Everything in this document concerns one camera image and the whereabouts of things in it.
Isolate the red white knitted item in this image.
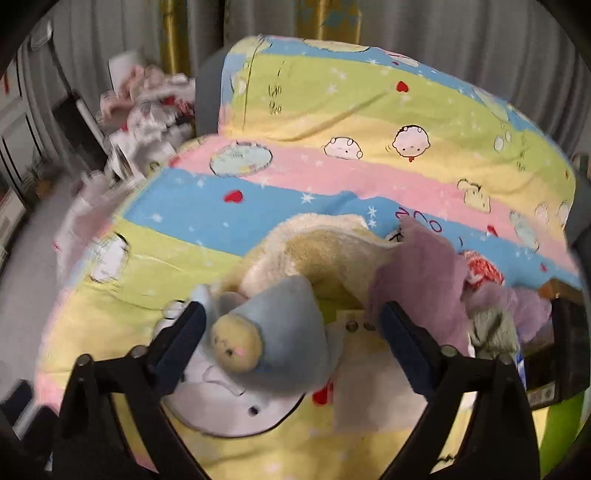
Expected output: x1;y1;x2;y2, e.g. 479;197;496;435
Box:
462;249;506;289

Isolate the black suitcase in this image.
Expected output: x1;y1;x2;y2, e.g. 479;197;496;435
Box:
50;90;112;171

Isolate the blue plush toy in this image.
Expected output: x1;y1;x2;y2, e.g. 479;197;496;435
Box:
191;277;335;398

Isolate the cream fluffy towel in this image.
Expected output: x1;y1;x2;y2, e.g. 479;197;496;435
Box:
226;212;402;319

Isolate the grey curtain with yellow bands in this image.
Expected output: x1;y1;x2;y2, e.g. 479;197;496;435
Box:
18;0;591;158

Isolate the purple cloth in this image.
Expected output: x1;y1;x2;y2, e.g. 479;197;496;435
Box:
367;217;552;352

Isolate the pale pink white cloth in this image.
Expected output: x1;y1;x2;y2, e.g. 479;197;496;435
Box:
53;171;139;278

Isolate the grey headboard cushion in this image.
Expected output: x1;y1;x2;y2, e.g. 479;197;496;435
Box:
194;46;232;138

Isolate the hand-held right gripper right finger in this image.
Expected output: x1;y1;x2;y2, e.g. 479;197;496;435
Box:
378;300;542;480

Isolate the striped cartoon printed bedsheet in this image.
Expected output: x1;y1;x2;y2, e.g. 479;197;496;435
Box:
34;136;585;480

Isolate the pile of white red cloths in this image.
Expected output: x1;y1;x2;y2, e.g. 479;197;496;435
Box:
95;51;197;181

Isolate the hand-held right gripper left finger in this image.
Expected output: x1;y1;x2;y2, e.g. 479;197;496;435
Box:
52;301;207;480

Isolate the grey green plush cloth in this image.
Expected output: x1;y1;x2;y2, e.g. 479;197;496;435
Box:
468;307;520;358

